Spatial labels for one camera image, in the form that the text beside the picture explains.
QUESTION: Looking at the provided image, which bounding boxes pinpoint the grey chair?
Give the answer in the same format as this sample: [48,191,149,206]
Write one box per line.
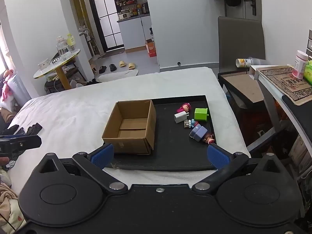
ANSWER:
[218,16,266,73]

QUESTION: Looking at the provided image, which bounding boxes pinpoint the white desk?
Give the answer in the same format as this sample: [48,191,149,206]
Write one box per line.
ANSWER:
[247,65,311,152]

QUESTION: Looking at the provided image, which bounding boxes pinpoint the patterned desk mat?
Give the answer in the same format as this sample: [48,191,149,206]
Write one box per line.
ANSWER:
[256,66,311,106]

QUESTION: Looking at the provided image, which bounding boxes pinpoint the blue figurine with beer mug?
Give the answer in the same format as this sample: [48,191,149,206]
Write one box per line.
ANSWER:
[183,119,198,128]

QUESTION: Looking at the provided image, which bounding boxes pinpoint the black slippers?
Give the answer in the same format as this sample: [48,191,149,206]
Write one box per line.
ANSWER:
[98,63,117,74]

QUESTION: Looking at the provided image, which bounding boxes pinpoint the pink hooded figurine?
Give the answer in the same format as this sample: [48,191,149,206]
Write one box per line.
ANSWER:
[177,103,191,113]

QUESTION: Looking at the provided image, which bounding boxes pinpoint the black tray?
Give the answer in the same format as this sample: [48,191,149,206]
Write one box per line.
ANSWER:
[107,95,215,172]

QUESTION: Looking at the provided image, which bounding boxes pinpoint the clear water bottle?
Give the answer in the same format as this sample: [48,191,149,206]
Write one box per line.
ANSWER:
[56,36,70,60]

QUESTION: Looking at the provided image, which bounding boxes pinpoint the white charger plug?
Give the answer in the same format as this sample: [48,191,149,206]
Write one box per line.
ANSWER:
[174,111,189,124]

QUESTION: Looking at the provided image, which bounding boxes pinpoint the brown haired doll figurine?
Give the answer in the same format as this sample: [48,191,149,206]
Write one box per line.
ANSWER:
[202,133,215,144]

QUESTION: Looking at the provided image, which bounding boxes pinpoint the brown cardboard box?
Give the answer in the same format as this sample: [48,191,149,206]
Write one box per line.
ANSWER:
[102,99,157,155]

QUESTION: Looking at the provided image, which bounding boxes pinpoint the pink white pill bottle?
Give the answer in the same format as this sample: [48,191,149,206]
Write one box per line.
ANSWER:
[292,50,308,80]

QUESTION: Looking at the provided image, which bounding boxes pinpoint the yellow white paper cup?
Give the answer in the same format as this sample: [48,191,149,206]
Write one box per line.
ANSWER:
[235,58,253,68]

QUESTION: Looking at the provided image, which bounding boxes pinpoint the black glass sliding door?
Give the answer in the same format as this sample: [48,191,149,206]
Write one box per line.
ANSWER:
[89,0,124,52]

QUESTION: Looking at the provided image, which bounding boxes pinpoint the lavender toy case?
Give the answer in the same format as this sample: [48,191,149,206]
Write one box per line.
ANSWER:
[189,124,208,142]

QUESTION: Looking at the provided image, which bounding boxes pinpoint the green square cup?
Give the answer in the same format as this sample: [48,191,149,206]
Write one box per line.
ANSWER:
[194,108,209,121]

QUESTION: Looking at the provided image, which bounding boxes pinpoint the orange carton box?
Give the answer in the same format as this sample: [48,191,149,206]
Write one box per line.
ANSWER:
[145,39,157,57]

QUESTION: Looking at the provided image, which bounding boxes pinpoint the round white gold table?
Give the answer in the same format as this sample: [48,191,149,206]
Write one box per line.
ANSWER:
[33,49,80,90]

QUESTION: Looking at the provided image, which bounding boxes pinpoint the yellow slippers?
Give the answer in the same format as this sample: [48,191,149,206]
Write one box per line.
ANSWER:
[119,61,136,70]

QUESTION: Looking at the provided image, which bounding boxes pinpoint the white kitchen cabinet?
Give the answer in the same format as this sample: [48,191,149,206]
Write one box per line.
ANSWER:
[118,15,152,51]

